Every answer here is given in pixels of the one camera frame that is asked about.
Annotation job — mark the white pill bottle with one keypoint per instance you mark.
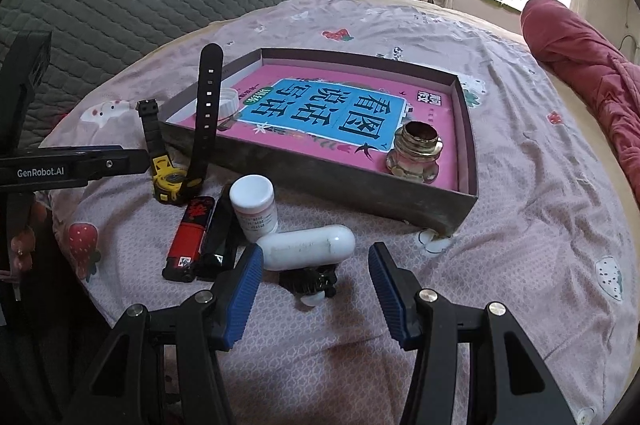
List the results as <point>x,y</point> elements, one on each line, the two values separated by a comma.
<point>254,204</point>

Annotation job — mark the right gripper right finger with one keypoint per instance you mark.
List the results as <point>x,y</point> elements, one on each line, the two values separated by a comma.
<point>509,381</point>

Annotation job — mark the pink patterned bed sheet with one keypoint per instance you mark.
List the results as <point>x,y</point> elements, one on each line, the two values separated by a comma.
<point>548,235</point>

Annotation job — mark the white oblong case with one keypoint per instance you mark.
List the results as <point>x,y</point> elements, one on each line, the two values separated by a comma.
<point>314,247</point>

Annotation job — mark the grey shallow cardboard box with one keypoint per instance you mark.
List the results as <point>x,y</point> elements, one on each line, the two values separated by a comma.
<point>382,194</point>

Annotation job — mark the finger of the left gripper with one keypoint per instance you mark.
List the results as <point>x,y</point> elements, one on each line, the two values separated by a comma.
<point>70,167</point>

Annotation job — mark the white plastic jar lid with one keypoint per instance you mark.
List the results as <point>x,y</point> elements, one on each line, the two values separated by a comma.
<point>228,103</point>

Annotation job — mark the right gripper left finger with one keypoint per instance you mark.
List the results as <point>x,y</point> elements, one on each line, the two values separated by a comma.
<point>126,383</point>

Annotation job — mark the red quilted blanket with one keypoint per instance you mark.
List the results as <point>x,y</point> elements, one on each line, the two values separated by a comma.
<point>583,59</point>

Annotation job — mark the brass metal fitting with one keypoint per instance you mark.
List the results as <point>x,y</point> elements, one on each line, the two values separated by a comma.
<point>416,150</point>

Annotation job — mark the black gold lighter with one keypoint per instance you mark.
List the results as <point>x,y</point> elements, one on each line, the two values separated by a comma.
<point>222,238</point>

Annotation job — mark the red black lighter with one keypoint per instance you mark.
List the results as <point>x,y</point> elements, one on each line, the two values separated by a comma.
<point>185,250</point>

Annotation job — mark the black hair clip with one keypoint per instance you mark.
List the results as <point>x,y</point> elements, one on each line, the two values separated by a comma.
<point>311,285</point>

